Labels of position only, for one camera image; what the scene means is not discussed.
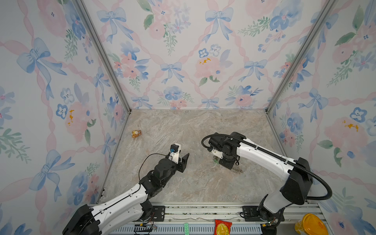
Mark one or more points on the green toy brick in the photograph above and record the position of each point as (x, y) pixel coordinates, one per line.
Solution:
(186, 229)

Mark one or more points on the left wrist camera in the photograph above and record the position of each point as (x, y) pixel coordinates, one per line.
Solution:
(174, 153)

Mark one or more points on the small brown bear toy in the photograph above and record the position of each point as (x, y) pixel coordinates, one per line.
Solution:
(136, 133)

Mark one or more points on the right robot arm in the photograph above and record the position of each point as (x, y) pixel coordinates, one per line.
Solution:
(230, 149)

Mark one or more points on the red yellow snack packet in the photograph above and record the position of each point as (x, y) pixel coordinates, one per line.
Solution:
(222, 227)

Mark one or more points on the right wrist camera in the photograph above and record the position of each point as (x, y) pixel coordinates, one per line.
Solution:
(217, 153)

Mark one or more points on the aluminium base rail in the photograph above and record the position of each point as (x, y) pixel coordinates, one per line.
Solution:
(169, 219)

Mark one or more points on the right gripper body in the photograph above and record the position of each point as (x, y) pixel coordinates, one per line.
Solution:
(226, 161)

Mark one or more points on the yellow lidded container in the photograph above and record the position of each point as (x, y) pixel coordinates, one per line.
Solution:
(311, 224)

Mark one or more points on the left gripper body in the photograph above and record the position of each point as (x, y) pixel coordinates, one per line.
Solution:
(180, 166)

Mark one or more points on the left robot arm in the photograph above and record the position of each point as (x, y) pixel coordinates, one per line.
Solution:
(130, 206)

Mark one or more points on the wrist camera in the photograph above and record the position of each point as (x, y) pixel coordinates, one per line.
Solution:
(217, 153)
(174, 153)

